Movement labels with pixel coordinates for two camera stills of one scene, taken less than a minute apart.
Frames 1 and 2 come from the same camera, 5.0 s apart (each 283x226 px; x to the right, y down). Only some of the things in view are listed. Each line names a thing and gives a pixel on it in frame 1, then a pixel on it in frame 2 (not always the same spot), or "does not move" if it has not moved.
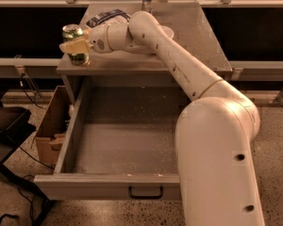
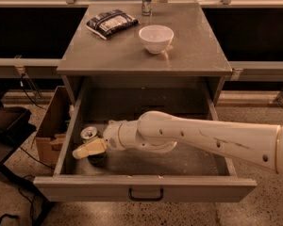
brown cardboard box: [54, 128] does not move
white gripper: [98, 39] → [111, 137]
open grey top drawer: [121, 144] does not move
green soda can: [70, 32] → [88, 135]
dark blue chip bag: [106, 16] does not move
